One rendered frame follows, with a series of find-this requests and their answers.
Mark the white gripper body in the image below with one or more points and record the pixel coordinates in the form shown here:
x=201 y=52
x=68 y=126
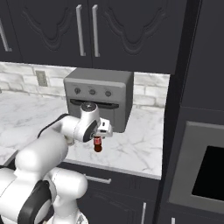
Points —
x=107 y=132

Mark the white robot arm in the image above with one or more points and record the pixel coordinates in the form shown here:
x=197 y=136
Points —
x=43 y=148

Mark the red drink bottle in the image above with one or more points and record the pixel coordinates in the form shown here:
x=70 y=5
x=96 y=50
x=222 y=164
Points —
x=97 y=146

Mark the grey toaster oven knob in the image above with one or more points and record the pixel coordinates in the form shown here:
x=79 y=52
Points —
x=77 y=90
x=108 y=93
x=92 y=92

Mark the grey toaster oven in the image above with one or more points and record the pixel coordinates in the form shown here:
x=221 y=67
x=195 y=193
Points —
x=116 y=84

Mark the dark drawer front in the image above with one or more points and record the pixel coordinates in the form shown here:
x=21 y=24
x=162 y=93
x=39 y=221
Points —
x=131 y=183

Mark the dark base cupboard door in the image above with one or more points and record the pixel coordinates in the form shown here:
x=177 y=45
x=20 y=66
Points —
x=116 y=208

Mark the grey built-in oven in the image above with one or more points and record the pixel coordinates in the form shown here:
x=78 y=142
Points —
x=182 y=163

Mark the dark tall cupboard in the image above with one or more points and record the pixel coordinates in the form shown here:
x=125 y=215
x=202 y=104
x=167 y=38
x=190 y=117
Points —
x=201 y=58

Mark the grey wall outlet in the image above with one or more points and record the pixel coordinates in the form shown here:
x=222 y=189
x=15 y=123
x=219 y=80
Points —
x=41 y=78

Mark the dark wall cupboard door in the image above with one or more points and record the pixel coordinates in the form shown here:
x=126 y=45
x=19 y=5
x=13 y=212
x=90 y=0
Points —
x=46 y=29
x=13 y=26
x=137 y=32

